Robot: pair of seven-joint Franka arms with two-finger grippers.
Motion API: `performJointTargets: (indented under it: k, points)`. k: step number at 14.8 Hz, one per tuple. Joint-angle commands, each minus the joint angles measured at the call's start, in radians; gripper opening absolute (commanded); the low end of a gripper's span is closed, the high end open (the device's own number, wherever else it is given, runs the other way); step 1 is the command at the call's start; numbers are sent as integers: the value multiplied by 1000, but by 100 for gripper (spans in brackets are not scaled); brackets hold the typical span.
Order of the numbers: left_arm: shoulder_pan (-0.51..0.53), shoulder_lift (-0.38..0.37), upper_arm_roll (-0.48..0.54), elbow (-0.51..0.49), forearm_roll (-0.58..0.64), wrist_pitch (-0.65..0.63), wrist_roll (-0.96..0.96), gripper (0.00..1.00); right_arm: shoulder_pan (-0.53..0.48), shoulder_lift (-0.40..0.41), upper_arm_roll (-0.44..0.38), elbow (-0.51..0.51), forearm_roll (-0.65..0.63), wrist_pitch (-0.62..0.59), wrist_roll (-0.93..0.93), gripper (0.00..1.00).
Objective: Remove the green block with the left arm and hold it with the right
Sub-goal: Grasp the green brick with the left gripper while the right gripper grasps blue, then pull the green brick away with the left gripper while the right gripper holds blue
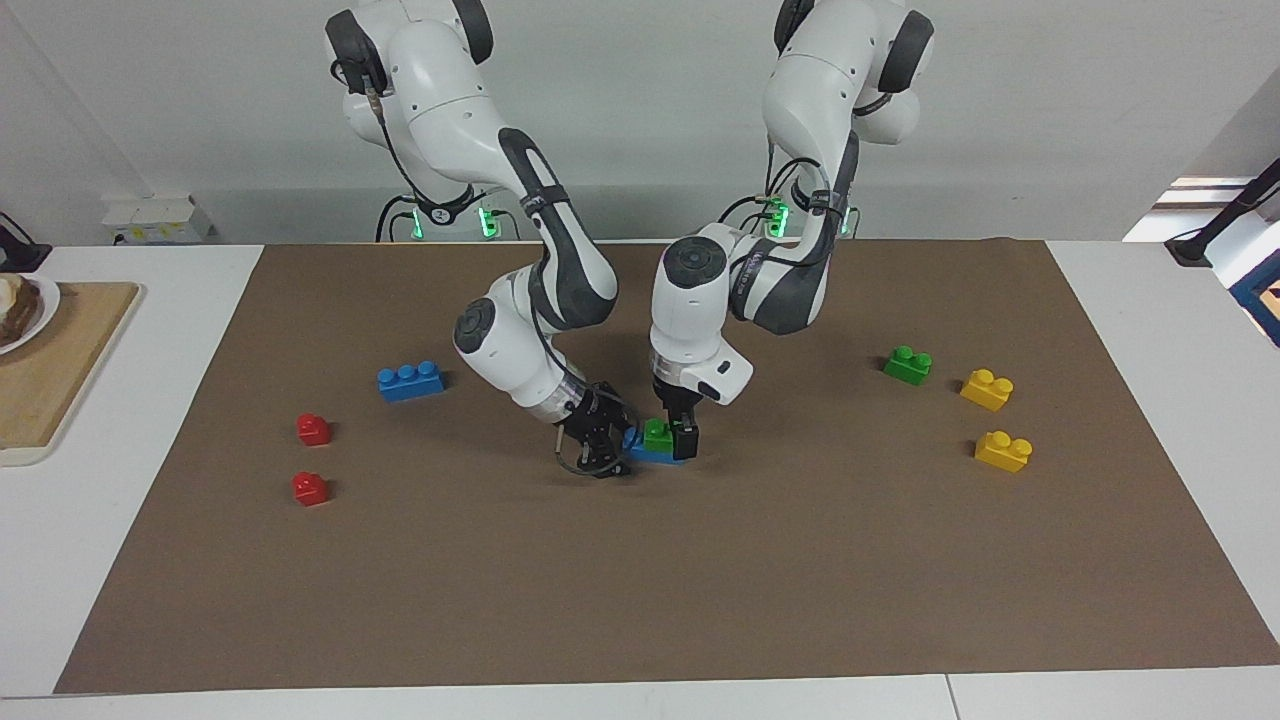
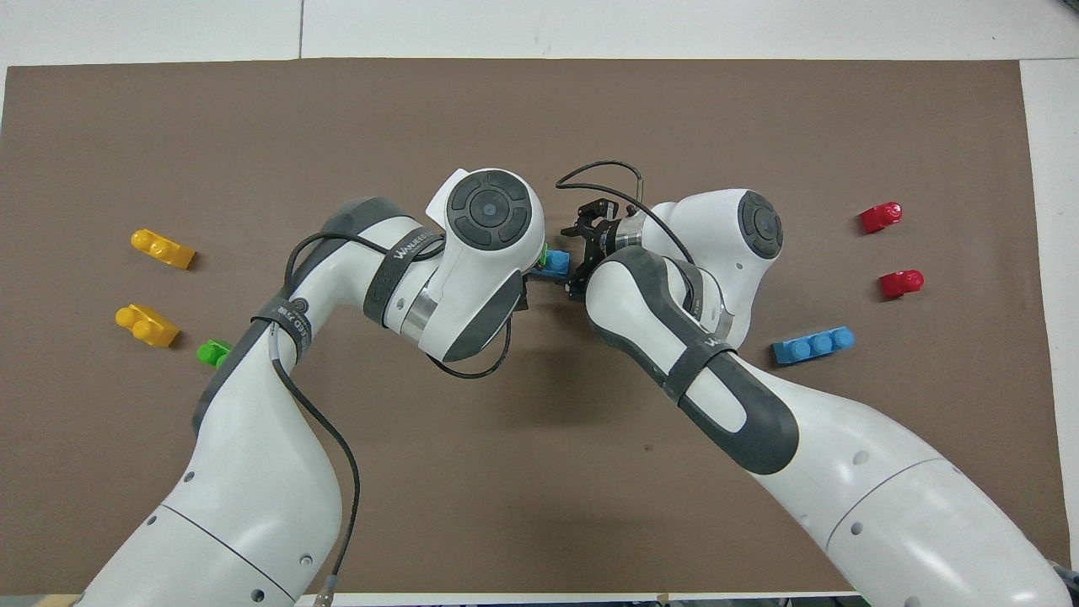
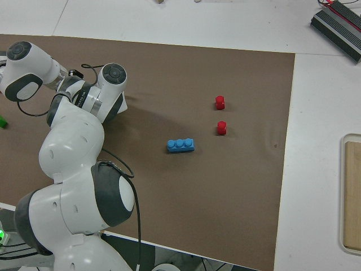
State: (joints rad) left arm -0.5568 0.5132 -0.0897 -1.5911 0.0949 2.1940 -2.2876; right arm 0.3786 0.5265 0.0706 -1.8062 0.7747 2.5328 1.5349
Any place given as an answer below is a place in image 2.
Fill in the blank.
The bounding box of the brown paper table mat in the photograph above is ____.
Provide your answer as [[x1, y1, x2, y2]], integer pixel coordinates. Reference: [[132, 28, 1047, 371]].
[[0, 57, 1071, 595]]

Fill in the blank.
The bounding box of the yellow two-stud toy block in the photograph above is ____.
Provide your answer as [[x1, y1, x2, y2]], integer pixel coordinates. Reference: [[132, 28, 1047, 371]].
[[115, 303, 182, 348], [131, 228, 197, 271]]

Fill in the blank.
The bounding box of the red small toy block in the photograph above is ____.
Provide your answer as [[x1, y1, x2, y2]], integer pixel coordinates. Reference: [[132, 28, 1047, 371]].
[[879, 270, 926, 301], [858, 201, 904, 235]]

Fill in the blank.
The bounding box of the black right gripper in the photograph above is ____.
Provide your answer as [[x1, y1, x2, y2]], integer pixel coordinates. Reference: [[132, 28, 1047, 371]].
[[513, 196, 627, 314]]

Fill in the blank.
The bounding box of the blue three-stud toy block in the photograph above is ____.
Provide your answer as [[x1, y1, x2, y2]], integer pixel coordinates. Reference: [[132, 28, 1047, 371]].
[[530, 250, 573, 284], [772, 326, 856, 365]]

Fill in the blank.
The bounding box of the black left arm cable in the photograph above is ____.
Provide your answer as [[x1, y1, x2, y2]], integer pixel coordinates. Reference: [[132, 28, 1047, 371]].
[[268, 231, 513, 607]]

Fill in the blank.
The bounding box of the black velcro cable strap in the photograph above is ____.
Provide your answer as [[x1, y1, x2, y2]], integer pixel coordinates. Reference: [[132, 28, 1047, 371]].
[[250, 290, 314, 364], [362, 225, 447, 326], [662, 332, 739, 405]]

